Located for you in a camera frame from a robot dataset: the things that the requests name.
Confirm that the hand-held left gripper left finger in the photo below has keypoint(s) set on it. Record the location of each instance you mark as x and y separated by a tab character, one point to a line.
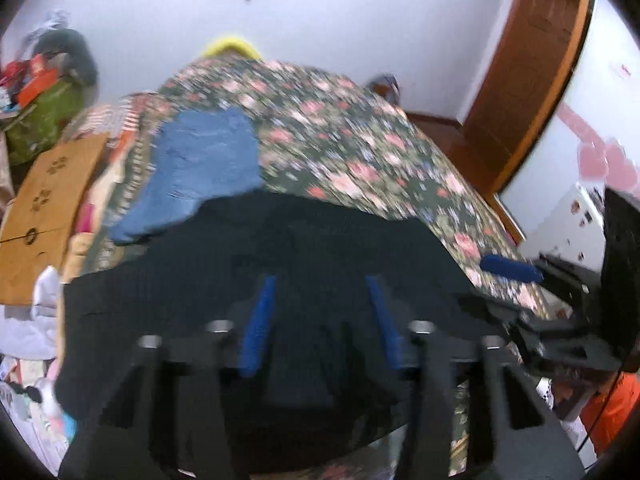
257	325

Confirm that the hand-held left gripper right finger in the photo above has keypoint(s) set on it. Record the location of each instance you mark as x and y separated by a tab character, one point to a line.
385	320

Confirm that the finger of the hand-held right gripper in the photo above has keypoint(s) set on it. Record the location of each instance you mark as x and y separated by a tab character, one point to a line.
495	310
510	267

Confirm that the black pants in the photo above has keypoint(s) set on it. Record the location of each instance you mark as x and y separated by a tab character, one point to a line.
310	250

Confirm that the white appliance with stickers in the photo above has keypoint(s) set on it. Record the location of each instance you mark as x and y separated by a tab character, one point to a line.
560	225

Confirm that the blue denim shorts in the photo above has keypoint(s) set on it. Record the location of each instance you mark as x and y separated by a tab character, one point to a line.
205	160

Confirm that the white wardrobe door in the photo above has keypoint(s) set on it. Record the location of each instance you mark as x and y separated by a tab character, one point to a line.
590	110

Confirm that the floral bed blanket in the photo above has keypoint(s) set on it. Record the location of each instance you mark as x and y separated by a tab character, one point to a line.
350	125

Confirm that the wooden door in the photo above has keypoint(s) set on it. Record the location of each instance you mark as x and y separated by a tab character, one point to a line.
530	60

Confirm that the white cloth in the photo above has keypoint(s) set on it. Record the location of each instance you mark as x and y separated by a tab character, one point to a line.
25	325

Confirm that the brown cardboard box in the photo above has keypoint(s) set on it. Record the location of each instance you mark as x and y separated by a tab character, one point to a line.
50	210

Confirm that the colourful clothes pile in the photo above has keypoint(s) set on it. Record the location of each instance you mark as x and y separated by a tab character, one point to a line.
30	395

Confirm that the striped cloth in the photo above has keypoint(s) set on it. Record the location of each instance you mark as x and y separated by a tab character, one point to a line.
125	110

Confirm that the yellow foam tube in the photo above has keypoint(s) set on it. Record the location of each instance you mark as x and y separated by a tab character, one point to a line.
230	42

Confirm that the green storage box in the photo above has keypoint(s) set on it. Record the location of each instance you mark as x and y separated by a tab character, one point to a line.
45	120

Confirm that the orange box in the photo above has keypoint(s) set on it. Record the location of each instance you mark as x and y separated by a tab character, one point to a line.
37	85

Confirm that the red bag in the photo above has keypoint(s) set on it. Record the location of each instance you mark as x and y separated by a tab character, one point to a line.
11	75

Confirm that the white clothes pile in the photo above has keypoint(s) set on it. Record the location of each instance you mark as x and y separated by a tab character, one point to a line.
50	22

